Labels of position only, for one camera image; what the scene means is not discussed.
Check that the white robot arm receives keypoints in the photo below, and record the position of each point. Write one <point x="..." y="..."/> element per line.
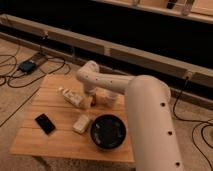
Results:
<point x="153" y="137"/>

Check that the black bowl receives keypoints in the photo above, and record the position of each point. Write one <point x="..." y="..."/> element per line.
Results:
<point x="108" y="132"/>

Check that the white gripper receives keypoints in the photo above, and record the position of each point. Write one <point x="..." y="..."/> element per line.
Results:
<point x="88" y="101"/>

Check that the white tube package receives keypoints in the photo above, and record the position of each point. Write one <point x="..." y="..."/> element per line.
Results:
<point x="72" y="97"/>

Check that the wooden table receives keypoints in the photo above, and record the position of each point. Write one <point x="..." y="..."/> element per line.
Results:
<point x="63" y="141"/>

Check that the black smartphone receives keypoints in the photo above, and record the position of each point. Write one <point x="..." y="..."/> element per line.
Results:
<point x="45" y="123"/>

